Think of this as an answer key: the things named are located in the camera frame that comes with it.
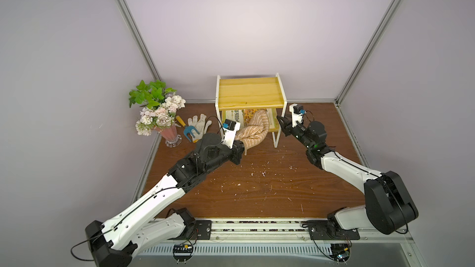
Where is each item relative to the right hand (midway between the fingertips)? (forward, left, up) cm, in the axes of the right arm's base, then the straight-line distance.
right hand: (285, 110), depth 80 cm
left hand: (-18, +16, +3) cm, 25 cm away
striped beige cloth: (-16, +13, +6) cm, 22 cm away
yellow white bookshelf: (+5, +15, +5) cm, 17 cm away
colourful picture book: (+4, +18, -9) cm, 20 cm away
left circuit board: (-50, +42, -30) cm, 72 cm away
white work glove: (+9, +45, -25) cm, 52 cm away
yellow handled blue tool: (+7, +53, -26) cm, 59 cm away
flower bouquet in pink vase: (-5, +55, +2) cm, 55 cm away
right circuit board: (-48, -21, -30) cm, 61 cm away
